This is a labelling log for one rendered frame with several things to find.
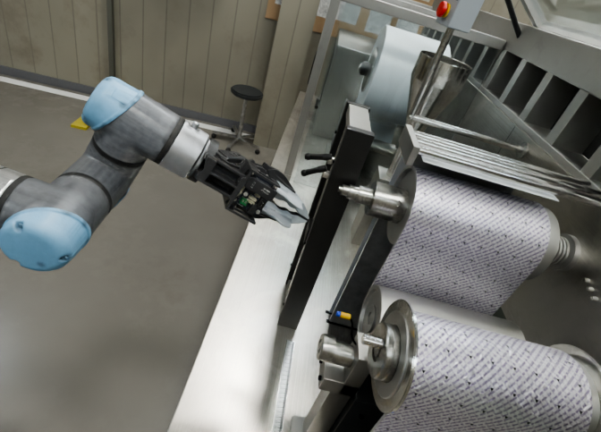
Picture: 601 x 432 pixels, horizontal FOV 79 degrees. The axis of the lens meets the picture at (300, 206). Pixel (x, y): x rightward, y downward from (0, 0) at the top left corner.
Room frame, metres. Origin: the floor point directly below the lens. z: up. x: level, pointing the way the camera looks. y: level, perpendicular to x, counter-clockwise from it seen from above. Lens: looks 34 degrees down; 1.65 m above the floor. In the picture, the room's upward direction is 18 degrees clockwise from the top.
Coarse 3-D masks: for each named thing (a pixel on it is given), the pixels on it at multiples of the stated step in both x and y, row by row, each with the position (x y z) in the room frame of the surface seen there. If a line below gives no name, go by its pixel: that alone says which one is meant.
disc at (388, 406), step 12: (396, 300) 0.39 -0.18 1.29; (408, 312) 0.35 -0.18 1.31; (408, 324) 0.33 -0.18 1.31; (408, 360) 0.29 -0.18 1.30; (408, 372) 0.28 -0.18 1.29; (372, 384) 0.32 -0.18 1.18; (408, 384) 0.27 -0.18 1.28; (396, 396) 0.27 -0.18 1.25; (384, 408) 0.27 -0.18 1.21; (396, 408) 0.26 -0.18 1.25
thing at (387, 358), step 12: (384, 324) 0.35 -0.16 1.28; (384, 336) 0.33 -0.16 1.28; (396, 336) 0.33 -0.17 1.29; (372, 348) 0.34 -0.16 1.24; (384, 348) 0.31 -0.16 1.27; (396, 348) 0.31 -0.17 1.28; (372, 360) 0.32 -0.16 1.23; (384, 360) 0.30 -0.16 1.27; (396, 360) 0.30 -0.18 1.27; (372, 372) 0.31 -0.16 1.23; (384, 372) 0.29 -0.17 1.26
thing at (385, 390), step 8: (392, 312) 0.38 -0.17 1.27; (400, 312) 0.36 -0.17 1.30; (392, 320) 0.37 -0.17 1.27; (400, 320) 0.35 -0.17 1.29; (400, 328) 0.34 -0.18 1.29; (408, 336) 0.32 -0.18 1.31; (408, 344) 0.31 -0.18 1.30; (400, 360) 0.30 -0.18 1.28; (576, 360) 0.37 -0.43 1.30; (400, 368) 0.29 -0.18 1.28; (584, 368) 0.36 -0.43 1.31; (400, 376) 0.28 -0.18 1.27; (376, 384) 0.31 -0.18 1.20; (384, 384) 0.30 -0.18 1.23; (392, 384) 0.28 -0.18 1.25; (400, 384) 0.28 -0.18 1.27; (592, 384) 0.33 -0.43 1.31; (384, 392) 0.29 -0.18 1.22; (392, 392) 0.28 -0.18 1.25; (592, 392) 0.32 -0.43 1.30; (592, 400) 0.32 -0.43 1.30; (592, 416) 0.30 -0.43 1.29; (592, 424) 0.30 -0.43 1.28
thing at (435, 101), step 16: (416, 80) 1.02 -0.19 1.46; (416, 96) 1.02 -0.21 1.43; (432, 96) 0.99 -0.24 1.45; (448, 96) 1.00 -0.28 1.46; (432, 112) 1.01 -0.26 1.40; (416, 128) 1.03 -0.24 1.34; (384, 176) 1.03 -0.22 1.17; (352, 224) 1.08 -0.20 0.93; (368, 224) 1.01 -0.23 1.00; (352, 240) 1.01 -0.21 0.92
